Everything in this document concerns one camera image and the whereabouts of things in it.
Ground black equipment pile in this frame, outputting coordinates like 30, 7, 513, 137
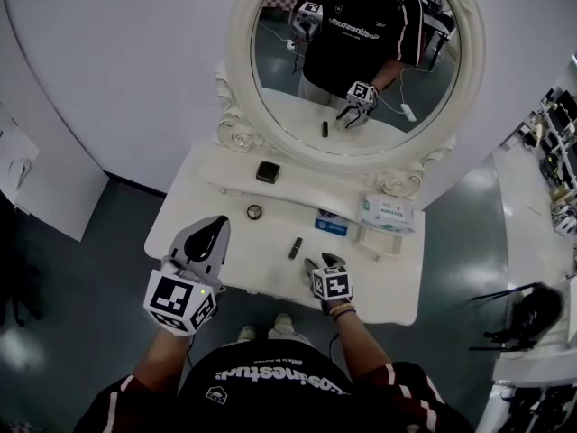
499, 383, 577, 433

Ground white ornate dressing table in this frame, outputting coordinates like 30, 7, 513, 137
143, 142, 427, 327

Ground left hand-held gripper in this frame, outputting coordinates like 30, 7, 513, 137
142, 216, 232, 336

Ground small white drawer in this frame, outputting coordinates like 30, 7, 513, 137
358, 226, 407, 261

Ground white green wet wipes pack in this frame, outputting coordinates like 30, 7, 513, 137
360, 192, 417, 235

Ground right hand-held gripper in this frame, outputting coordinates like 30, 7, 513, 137
303, 253, 353, 318

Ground person's left forearm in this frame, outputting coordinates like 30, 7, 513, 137
134, 327, 195, 394

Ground person's black and maroon shirt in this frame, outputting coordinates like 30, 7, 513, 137
74, 338, 474, 433

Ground black backpack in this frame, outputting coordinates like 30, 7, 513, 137
508, 284, 564, 342

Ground blue and white card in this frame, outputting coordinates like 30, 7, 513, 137
314, 216, 349, 237

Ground oval mirror white carved frame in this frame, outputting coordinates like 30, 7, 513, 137
214, 0, 488, 198

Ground person's right trouser leg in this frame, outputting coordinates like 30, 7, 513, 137
266, 329, 315, 349

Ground white shelf unit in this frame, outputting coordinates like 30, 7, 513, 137
0, 101, 109, 243

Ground person's right forearm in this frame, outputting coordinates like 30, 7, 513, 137
331, 311, 393, 382

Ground row of desks with monitors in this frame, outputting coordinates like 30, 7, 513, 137
499, 51, 577, 243

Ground person's wrist bands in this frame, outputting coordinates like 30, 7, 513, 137
327, 302, 358, 319

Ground black square compact case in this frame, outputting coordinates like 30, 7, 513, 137
255, 160, 280, 184

